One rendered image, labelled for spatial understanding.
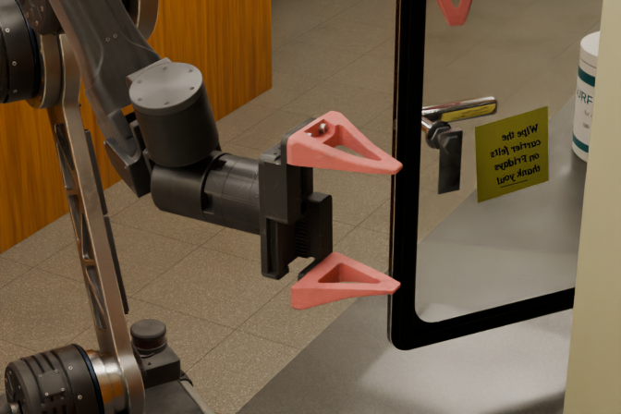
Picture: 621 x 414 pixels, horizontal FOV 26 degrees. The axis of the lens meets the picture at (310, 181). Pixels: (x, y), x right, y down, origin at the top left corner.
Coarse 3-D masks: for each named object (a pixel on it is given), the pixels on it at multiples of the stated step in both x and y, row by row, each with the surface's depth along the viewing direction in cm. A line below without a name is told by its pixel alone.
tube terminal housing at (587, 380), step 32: (608, 0) 94; (608, 32) 95; (608, 64) 96; (608, 96) 97; (608, 128) 98; (608, 160) 98; (608, 192) 99; (608, 224) 100; (608, 256) 101; (576, 288) 104; (608, 288) 102; (576, 320) 105; (608, 320) 104; (576, 352) 106; (608, 352) 105; (576, 384) 107; (608, 384) 106
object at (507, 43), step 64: (448, 0) 111; (512, 0) 114; (576, 0) 117; (448, 64) 114; (512, 64) 116; (576, 64) 119; (512, 128) 119; (576, 128) 122; (448, 192) 119; (512, 192) 122; (576, 192) 125; (448, 256) 122; (512, 256) 125; (576, 256) 129
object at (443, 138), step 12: (444, 132) 114; (456, 132) 115; (444, 144) 114; (456, 144) 115; (444, 156) 115; (456, 156) 116; (444, 168) 116; (456, 168) 116; (444, 180) 116; (456, 180) 117; (444, 192) 117
